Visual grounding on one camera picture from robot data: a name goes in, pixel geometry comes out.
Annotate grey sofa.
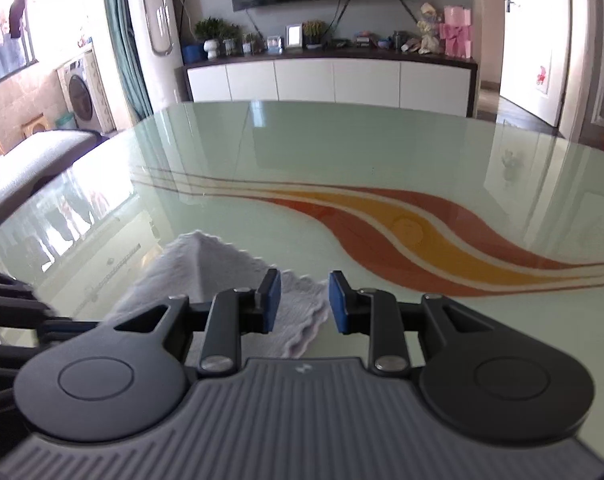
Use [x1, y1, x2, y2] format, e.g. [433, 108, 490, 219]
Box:
[0, 130, 106, 231]

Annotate teal curtain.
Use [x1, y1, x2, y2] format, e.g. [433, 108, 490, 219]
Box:
[99, 0, 155, 122]

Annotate large plant in white pot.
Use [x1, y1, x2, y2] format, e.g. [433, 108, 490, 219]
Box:
[194, 17, 227, 60]

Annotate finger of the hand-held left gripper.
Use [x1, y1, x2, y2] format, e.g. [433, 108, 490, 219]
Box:
[0, 264, 103, 346]

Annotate white television cabinet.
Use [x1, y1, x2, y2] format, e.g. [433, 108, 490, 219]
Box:
[182, 49, 479, 118]

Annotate medium potted plant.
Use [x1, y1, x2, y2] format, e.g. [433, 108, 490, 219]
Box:
[221, 25, 243, 57]

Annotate small wooden stool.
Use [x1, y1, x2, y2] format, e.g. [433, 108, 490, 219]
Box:
[23, 115, 53, 139]

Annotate pink gift box with bow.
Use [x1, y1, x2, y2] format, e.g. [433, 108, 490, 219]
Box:
[441, 6, 474, 58]

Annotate washing machine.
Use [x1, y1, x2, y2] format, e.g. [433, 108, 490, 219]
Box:
[57, 45, 116, 134]

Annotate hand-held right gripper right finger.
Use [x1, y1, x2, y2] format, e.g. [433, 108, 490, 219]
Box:
[329, 270, 489, 377]

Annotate doll bouquet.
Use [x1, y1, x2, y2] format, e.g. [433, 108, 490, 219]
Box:
[416, 2, 444, 55]

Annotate pale grey towel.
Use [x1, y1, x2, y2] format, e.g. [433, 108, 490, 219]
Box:
[104, 230, 331, 359]

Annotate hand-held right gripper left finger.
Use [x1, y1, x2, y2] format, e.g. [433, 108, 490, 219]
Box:
[114, 269, 282, 379]

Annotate white door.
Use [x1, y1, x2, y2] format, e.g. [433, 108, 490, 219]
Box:
[499, 0, 571, 128]

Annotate yellow-green potted plant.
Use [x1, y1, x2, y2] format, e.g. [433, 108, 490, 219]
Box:
[302, 20, 328, 50]

